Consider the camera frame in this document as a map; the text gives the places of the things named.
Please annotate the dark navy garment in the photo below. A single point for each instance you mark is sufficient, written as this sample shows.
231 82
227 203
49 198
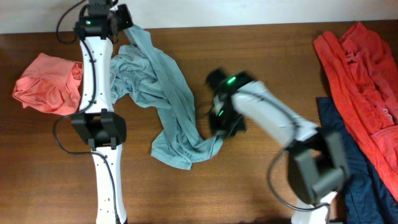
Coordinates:
367 199

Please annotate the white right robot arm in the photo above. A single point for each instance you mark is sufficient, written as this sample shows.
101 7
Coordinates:
317 167

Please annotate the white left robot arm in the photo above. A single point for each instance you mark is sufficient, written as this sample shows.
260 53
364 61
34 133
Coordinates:
100 128

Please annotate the crumpled salmon pink shirt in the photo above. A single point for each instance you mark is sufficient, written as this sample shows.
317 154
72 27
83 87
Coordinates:
50 85

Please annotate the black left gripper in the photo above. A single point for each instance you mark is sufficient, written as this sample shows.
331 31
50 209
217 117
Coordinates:
124 10

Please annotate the light blue polo shirt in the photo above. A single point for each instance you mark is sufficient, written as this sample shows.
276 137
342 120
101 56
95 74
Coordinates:
153 79

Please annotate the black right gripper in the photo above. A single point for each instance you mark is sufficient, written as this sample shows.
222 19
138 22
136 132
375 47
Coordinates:
236 129

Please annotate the red-orange shirt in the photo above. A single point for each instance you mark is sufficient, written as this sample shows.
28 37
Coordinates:
362 76

